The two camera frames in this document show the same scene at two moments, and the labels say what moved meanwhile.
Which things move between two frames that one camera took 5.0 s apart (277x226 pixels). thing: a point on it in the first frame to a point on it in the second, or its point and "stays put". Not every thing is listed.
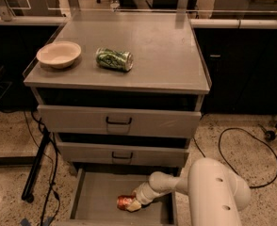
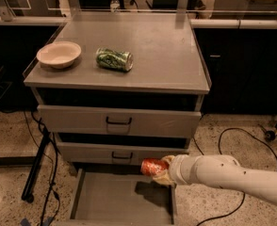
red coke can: [123, 201] to [152, 167]
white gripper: [141, 194] to [177, 169]
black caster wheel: [269, 136] stays put
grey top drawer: [122, 121] stays put
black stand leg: [26, 195] stays put
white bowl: [58, 55] stays put
